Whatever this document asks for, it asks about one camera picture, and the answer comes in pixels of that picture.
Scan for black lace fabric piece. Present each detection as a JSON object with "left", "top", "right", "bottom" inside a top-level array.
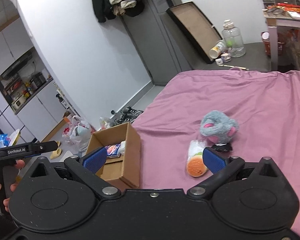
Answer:
[{"left": 211, "top": 143, "right": 232, "bottom": 153}]

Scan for burger plush toy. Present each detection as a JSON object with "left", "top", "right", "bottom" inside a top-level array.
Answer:
[{"left": 186, "top": 154, "right": 208, "bottom": 178}]

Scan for clear plastic item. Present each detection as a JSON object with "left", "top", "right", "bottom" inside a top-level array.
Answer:
[{"left": 188, "top": 140, "right": 207, "bottom": 159}]

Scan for grey fluffy slipper plush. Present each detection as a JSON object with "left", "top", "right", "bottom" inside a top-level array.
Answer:
[{"left": 199, "top": 110, "right": 239, "bottom": 144}]

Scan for white wrapped soft bundle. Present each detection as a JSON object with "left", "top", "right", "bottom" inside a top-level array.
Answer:
[{"left": 119, "top": 141, "right": 126, "bottom": 155}]

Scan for person's left hand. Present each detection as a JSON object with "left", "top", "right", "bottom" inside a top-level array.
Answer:
[{"left": 0, "top": 160, "right": 25, "bottom": 215}]

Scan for blue tissue pack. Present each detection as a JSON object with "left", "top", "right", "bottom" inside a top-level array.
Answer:
[{"left": 105, "top": 144, "right": 121, "bottom": 159}]

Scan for white plastic bag with items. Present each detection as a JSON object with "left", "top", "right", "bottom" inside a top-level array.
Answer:
[{"left": 62, "top": 115, "right": 93, "bottom": 156}]

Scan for brown cardboard box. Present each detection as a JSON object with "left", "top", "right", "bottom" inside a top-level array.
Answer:
[{"left": 86, "top": 123, "right": 141, "bottom": 191}]

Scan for small clear plastic bag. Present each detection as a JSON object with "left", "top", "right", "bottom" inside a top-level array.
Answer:
[{"left": 99, "top": 116, "right": 115, "bottom": 129}]

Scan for yellow slippers pair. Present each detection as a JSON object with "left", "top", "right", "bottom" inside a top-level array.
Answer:
[{"left": 50, "top": 141, "right": 62, "bottom": 160}]

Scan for white kitchen cabinets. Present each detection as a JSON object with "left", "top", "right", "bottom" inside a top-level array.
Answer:
[{"left": 0, "top": 18, "right": 68, "bottom": 142}]

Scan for grey sneakers pair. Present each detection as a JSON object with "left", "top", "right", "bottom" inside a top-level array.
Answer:
[{"left": 114, "top": 106, "right": 143, "bottom": 125}]

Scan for pink bed sheet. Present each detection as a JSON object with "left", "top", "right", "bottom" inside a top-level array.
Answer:
[{"left": 133, "top": 70, "right": 300, "bottom": 235}]

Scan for small white box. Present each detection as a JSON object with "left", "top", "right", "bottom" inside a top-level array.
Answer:
[{"left": 215, "top": 53, "right": 231, "bottom": 65}]

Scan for tipped white paper cup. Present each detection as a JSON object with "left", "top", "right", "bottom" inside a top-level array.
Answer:
[{"left": 209, "top": 40, "right": 228, "bottom": 59}]

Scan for grey door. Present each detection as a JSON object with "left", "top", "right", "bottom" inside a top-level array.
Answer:
[{"left": 122, "top": 0, "right": 192, "bottom": 86}]

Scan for black framed brown board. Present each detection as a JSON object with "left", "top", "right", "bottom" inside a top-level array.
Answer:
[{"left": 166, "top": 2, "right": 222, "bottom": 64}]

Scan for red waste basket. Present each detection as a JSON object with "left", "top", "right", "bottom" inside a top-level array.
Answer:
[{"left": 261, "top": 31, "right": 286, "bottom": 57}]

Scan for white desk with clutter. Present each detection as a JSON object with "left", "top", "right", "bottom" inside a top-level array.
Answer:
[{"left": 262, "top": 0, "right": 300, "bottom": 71}]

